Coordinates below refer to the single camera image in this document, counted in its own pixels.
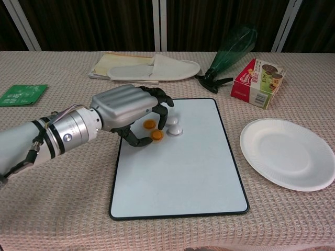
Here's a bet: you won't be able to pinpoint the cream flat package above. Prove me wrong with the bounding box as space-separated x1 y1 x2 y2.
87 51 160 85

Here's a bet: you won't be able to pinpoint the white paper plate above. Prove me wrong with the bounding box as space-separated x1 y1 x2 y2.
239 118 335 192

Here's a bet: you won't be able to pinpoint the white upright frame post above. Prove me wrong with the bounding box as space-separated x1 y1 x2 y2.
152 0 168 52

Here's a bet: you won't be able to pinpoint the white cloth slipper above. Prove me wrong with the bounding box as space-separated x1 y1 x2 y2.
107 54 202 82

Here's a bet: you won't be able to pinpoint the red green cookie box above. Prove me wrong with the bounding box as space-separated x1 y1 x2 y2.
230 58 286 110

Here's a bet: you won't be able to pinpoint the white board black frame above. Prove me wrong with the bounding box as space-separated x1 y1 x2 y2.
108 98 250 220

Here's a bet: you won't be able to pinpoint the beige waffle tablecloth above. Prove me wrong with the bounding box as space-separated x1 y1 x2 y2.
0 50 335 251

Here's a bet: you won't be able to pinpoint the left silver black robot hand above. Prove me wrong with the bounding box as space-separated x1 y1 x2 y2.
90 85 174 148

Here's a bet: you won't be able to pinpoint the white slanted frame post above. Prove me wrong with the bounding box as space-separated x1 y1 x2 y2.
270 0 302 53
4 0 42 52

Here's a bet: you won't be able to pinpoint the green spray bottle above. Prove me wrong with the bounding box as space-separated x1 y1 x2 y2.
195 25 259 94

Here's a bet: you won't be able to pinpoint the green foil packet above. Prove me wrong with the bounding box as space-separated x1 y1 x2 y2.
0 84 49 107

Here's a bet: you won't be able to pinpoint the dark brown curtain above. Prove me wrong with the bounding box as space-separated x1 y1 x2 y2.
0 0 335 53

